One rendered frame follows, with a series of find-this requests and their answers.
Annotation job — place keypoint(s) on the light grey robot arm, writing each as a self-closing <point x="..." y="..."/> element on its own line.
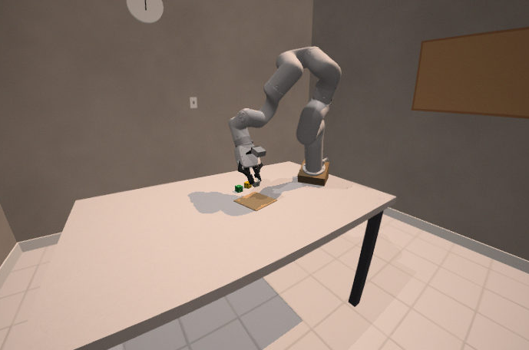
<point x="311" y="125"/>

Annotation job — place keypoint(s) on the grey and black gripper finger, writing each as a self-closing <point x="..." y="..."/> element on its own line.
<point x="246" y="171"/>
<point x="256" y="170"/>

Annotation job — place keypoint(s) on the brown flat mat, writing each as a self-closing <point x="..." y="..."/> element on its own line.
<point x="255" y="201"/>

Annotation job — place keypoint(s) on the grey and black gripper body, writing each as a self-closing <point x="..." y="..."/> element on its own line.
<point x="248" y="160"/>

